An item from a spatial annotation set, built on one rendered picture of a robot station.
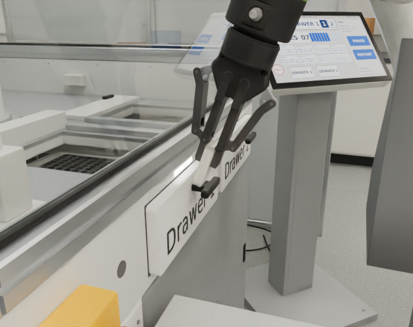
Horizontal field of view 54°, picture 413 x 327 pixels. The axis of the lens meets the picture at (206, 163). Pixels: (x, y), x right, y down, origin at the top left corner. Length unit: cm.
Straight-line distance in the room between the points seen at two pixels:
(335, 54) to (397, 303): 112
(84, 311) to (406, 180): 52
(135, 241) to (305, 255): 133
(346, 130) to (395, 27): 262
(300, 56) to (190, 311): 103
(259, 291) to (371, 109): 205
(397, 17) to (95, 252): 74
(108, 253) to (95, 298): 8
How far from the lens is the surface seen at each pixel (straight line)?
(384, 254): 77
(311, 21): 158
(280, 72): 136
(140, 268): 58
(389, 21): 96
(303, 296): 188
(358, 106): 349
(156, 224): 56
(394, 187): 72
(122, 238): 51
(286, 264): 177
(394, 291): 211
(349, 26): 168
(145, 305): 62
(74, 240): 42
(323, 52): 152
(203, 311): 63
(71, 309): 42
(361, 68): 158
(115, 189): 47
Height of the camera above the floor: 116
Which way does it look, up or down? 19 degrees down
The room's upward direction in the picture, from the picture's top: straight up
